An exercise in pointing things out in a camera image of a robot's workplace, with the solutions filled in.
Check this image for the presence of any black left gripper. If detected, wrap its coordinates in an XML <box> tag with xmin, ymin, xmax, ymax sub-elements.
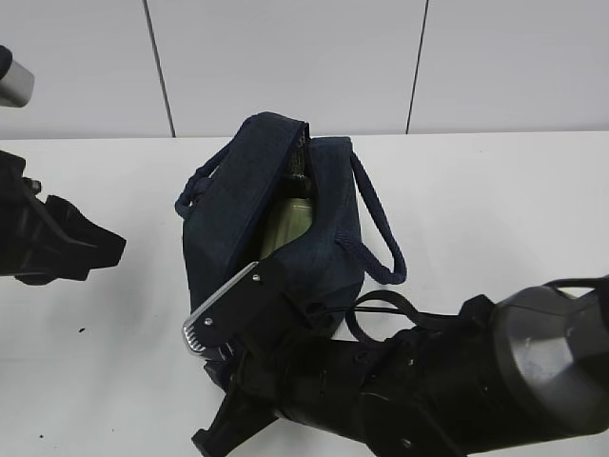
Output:
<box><xmin>1</xmin><ymin>151</ymin><xmax>127</xmax><ymax>285</ymax></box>

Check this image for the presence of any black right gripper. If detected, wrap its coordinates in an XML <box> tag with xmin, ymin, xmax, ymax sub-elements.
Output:
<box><xmin>191</xmin><ymin>335</ymin><xmax>343</xmax><ymax>457</ymax></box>

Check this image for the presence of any dark navy fabric lunch bag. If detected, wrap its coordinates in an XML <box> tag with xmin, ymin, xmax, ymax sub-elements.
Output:
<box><xmin>175</xmin><ymin>112</ymin><xmax>406</xmax><ymax>333</ymax></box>

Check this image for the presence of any green lidded glass food container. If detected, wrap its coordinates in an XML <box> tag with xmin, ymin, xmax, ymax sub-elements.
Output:
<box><xmin>260</xmin><ymin>198</ymin><xmax>313</xmax><ymax>259</ymax></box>

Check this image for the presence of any green cucumber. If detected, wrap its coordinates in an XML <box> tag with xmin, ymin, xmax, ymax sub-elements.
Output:
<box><xmin>279</xmin><ymin>174</ymin><xmax>314</xmax><ymax>201</ymax></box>

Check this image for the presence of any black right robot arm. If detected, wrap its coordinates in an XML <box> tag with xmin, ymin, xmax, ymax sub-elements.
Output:
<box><xmin>192</xmin><ymin>277</ymin><xmax>608</xmax><ymax>456</ymax></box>

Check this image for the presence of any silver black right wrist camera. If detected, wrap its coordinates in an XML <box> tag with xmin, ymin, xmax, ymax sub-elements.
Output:
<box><xmin>180</xmin><ymin>258</ymin><xmax>324</xmax><ymax>359</ymax></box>

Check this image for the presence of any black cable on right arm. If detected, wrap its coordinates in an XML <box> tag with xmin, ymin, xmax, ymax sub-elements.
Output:
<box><xmin>304</xmin><ymin>290</ymin><xmax>429</xmax><ymax>344</ymax></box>

